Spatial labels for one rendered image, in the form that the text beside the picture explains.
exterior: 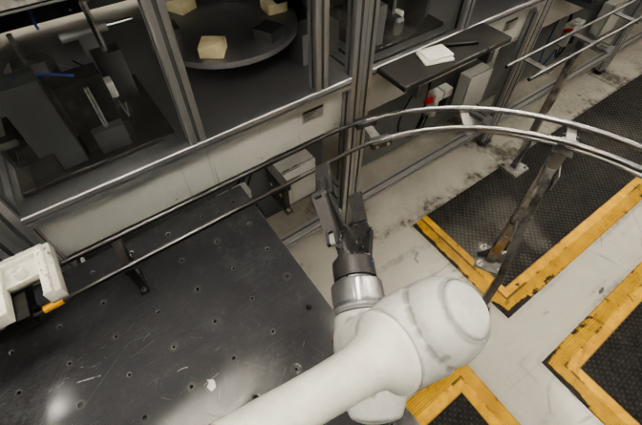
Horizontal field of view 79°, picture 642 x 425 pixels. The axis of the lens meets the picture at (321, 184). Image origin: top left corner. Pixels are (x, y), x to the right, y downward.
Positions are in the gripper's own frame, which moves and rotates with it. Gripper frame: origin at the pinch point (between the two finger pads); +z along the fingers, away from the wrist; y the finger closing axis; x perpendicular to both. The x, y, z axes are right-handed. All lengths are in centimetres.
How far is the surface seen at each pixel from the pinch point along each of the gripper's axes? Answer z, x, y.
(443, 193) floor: 64, -1, 134
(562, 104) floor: 130, 82, 196
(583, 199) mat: 51, 61, 171
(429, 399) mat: -33, -25, 104
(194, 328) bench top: -16, -50, 10
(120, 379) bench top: -26, -63, 1
